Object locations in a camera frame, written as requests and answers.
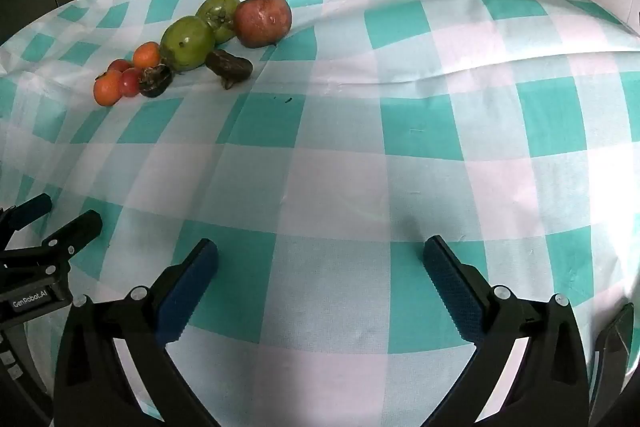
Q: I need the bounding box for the long dark green pepper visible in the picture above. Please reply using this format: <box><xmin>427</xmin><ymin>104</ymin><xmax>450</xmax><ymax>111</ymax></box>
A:
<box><xmin>205</xmin><ymin>49</ymin><xmax>254</xmax><ymax>90</ymax></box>

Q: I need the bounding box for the green tomato with calyx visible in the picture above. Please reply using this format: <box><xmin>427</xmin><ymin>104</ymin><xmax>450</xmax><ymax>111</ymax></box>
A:
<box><xmin>195</xmin><ymin>0</ymin><xmax>242</xmax><ymax>45</ymax></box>

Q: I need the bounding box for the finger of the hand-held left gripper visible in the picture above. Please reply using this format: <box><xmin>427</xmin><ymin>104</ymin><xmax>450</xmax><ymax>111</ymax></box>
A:
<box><xmin>0</xmin><ymin>209</ymin><xmax>104</xmax><ymax>276</ymax></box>
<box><xmin>0</xmin><ymin>193</ymin><xmax>53</xmax><ymax>252</ymax></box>

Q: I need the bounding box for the smooth green tomato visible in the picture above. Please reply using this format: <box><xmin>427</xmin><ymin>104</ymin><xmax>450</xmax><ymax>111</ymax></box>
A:
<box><xmin>160</xmin><ymin>16</ymin><xmax>217</xmax><ymax>72</ymax></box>

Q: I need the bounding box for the small orange tomato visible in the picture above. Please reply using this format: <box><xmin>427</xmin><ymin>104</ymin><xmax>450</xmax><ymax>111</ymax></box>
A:
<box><xmin>93</xmin><ymin>69</ymin><xmax>124</xmax><ymax>108</ymax></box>
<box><xmin>132</xmin><ymin>42</ymin><xmax>162</xmax><ymax>70</ymax></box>

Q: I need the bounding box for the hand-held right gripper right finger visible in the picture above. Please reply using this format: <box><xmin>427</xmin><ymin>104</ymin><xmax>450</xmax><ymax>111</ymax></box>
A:
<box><xmin>423</xmin><ymin>235</ymin><xmax>592</xmax><ymax>427</ymax></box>

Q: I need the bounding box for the dark glossy object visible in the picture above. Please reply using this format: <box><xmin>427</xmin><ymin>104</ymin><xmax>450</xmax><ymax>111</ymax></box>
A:
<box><xmin>589</xmin><ymin>304</ymin><xmax>637</xmax><ymax>427</ymax></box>

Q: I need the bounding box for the teal white checkered tablecloth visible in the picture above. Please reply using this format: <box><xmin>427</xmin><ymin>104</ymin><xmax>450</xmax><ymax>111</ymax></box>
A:
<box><xmin>0</xmin><ymin>0</ymin><xmax>640</xmax><ymax>427</ymax></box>

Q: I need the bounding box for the round dark green pepper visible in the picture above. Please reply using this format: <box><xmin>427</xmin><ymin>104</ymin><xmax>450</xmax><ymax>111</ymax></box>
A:
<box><xmin>137</xmin><ymin>64</ymin><xmax>174</xmax><ymax>98</ymax></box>

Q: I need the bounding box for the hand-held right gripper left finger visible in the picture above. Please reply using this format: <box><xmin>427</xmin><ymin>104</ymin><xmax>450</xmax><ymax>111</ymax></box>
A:
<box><xmin>52</xmin><ymin>238</ymin><xmax>219</xmax><ymax>427</ymax></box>

